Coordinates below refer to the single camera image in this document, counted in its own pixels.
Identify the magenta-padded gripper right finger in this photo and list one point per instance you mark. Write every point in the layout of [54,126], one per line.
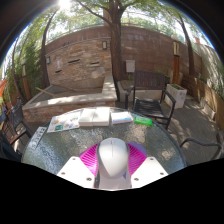
[148,170]

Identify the black wall lamp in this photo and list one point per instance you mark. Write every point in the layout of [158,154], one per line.
[48,60]
[104,45]

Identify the black mesh patio chair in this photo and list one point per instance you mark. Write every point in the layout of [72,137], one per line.
[16,116]
[8,150]
[200,143]

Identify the white computer mouse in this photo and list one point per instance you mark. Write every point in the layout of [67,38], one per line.
[112,160]

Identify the slim straight tree trunk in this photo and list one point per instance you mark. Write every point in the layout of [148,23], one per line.
[190,50]

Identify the thick forked tree trunk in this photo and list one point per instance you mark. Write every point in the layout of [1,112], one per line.
[116,46]

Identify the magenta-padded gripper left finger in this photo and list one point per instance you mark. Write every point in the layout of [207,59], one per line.
[78,170]

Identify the white black-printed paper sheet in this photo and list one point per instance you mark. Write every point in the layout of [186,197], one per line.
[36,138]

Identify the slim leaning tree trunk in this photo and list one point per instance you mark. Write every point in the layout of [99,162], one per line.
[44,60]

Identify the small white blue-printed box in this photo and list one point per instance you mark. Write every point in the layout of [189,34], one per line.
[121,117]

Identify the dark wooden-backed armchair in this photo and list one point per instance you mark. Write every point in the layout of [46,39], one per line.
[150,81]

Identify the wooden post with lamp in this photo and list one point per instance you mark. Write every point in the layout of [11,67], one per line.
[176,66]

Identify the wooden stick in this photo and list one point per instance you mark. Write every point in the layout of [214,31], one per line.
[45,92]

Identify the green packet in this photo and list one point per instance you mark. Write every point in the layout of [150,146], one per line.
[143,120]

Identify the white square planter box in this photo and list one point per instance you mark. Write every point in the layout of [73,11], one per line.
[176,96]

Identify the colourful printed leaflet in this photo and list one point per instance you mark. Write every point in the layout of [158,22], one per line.
[65,121]

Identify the stone-edged raised basin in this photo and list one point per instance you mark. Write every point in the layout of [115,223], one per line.
[66,100]

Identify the grey wall utility box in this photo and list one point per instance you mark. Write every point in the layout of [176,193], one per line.
[130,66]

